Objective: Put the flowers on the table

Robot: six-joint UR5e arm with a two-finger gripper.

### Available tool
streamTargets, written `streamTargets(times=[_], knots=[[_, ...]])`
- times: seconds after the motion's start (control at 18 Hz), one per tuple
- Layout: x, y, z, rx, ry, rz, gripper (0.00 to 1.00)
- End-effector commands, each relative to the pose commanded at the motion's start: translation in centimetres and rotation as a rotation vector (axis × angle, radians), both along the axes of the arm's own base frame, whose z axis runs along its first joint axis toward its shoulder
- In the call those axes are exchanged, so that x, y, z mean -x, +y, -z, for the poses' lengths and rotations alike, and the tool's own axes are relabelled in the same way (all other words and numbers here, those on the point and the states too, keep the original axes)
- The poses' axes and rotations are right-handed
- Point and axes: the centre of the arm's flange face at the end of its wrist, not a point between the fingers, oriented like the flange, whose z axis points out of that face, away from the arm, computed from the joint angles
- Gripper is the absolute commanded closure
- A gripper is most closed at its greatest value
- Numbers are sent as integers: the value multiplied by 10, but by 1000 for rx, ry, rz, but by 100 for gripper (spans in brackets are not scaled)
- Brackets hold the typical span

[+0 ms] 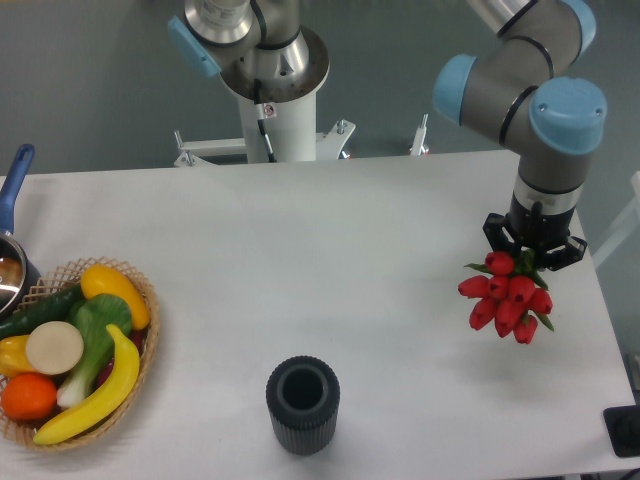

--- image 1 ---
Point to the woven wicker basket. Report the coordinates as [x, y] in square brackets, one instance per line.
[62, 277]

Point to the yellow banana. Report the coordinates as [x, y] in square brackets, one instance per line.
[103, 401]

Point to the green cucumber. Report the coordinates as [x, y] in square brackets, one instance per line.
[54, 307]

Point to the green bok choy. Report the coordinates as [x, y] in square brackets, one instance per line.
[91, 318]

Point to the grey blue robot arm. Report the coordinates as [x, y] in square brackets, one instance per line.
[519, 97]

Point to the beige round disc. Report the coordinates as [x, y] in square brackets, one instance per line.
[54, 348]

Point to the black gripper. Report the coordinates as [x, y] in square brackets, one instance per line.
[548, 234]

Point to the dark grey ribbed vase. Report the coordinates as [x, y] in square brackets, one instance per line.
[303, 396]

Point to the red tulip bouquet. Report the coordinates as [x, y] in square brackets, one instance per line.
[509, 294]

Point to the red fruit in basket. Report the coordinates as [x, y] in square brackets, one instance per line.
[138, 339]

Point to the white frame at right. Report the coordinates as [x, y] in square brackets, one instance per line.
[625, 223]

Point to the black device at edge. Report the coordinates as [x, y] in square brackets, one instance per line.
[622, 425]

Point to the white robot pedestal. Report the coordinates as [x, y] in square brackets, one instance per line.
[275, 90]

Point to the orange fruit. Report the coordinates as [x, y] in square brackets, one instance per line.
[29, 396]

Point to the yellow bell pepper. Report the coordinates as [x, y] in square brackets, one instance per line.
[13, 359]

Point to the blue handled saucepan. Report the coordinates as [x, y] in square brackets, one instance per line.
[18, 274]

